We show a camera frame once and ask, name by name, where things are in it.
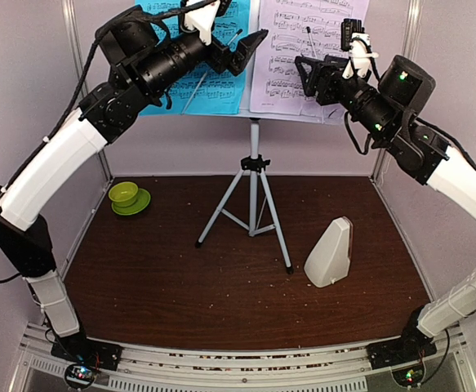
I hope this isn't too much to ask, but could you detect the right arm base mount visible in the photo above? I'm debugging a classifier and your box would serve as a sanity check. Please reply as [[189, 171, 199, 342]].
[[367, 339, 437, 389]]

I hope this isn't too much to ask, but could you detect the right aluminium corner post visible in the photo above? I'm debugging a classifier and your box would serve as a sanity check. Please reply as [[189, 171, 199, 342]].
[[372, 0, 425, 187]]

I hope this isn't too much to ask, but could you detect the green bowl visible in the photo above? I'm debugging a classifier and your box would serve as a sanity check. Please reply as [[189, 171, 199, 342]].
[[108, 181, 139, 207]]

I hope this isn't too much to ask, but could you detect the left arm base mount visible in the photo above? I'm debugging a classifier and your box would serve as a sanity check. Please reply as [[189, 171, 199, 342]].
[[51, 340, 122, 390]]

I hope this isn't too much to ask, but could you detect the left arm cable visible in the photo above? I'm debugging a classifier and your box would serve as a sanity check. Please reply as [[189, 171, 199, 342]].
[[0, 0, 222, 285]]

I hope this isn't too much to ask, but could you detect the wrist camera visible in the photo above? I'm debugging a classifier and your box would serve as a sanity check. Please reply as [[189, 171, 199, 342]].
[[340, 18, 380, 81], [179, 0, 231, 46]]

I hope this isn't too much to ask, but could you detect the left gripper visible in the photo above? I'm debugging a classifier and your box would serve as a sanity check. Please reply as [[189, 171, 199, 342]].
[[134, 3, 269, 97]]

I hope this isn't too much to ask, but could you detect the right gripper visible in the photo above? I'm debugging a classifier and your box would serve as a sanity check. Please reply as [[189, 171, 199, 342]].
[[293, 53, 398, 141]]

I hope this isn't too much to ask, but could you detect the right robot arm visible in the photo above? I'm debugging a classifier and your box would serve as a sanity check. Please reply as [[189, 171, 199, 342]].
[[295, 55, 476, 361]]

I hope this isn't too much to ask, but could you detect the left aluminium corner post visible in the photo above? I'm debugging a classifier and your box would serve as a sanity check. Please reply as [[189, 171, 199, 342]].
[[61, 0, 113, 181]]

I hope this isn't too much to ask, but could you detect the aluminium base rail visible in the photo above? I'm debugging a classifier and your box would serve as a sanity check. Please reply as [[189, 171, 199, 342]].
[[9, 324, 476, 391]]

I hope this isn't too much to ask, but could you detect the aluminium corner post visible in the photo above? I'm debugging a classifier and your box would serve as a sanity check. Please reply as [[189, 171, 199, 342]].
[[372, 0, 425, 187], [61, 0, 113, 181]]

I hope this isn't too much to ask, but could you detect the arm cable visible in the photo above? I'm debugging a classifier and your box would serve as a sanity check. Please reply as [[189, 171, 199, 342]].
[[341, 65, 476, 176], [0, 0, 222, 285]]

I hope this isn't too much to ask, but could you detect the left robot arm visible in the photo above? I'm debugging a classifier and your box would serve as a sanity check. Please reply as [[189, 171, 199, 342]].
[[0, 1, 267, 363]]

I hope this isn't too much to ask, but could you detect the white metronome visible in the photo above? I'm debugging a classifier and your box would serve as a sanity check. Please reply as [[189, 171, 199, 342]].
[[304, 216, 353, 288]]

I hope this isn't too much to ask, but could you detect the lilac sheet music page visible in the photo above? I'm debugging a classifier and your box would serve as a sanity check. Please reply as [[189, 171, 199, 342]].
[[247, 0, 371, 119]]

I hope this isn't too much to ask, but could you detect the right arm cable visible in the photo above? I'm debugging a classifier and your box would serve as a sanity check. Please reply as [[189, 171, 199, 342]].
[[341, 65, 476, 176]]

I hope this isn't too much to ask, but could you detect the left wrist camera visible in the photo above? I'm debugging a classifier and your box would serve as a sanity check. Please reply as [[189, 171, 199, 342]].
[[179, 0, 231, 46]]

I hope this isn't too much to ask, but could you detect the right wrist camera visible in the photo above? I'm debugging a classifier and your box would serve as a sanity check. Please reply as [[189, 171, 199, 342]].
[[340, 18, 380, 81]]

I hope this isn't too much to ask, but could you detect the blue sheet music page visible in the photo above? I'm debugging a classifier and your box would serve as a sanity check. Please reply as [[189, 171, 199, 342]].
[[140, 1, 250, 116]]

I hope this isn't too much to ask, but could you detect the white perforated music stand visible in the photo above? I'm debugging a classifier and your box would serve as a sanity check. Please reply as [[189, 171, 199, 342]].
[[180, 0, 364, 275]]

